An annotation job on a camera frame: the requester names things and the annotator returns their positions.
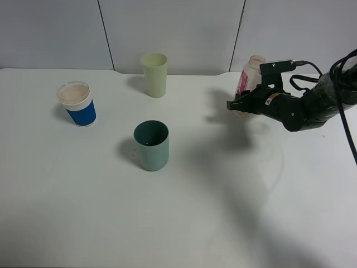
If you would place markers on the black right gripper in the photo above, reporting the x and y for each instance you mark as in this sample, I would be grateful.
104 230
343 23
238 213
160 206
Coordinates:
271 102

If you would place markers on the teal green plastic cup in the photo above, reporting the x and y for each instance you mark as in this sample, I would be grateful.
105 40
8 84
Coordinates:
152 139

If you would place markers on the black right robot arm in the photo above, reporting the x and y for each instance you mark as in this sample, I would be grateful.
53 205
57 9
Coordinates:
333 92

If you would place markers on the plastic drink bottle pink label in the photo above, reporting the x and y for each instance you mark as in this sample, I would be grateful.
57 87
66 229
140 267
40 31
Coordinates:
250 76

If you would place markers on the clear cup with blue sleeve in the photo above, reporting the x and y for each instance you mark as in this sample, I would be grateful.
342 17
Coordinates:
76 98

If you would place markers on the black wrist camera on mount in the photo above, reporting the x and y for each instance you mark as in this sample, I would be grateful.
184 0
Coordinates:
271 72

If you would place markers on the pale yellow plastic cup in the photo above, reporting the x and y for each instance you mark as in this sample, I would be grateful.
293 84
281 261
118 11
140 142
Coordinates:
155 73

